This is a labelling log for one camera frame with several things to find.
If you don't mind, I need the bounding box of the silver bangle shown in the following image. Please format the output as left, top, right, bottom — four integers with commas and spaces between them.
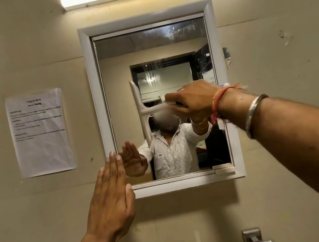
240, 93, 276, 140

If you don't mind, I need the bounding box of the white framed mirror cabinet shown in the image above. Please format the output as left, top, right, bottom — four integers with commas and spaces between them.
76, 0, 248, 205

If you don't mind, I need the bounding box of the person's right hand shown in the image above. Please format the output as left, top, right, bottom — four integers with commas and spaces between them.
162, 77, 227, 128

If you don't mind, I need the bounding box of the person's left hand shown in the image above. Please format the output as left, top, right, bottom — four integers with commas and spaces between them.
74, 149, 142, 241

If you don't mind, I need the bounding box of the torn sticker remnant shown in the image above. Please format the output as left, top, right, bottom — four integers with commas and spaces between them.
222, 46, 233, 67

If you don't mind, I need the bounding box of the white paper notice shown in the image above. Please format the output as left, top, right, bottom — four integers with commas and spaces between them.
4, 87, 78, 180

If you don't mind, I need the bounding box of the red orange thread bracelet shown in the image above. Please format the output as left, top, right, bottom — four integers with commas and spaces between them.
204, 81, 254, 126

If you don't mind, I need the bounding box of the person's right forearm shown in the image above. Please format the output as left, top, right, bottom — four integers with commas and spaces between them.
215, 71, 319, 209

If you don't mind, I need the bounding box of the white squeegee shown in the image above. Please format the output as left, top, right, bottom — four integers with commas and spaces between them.
129, 72, 189, 149

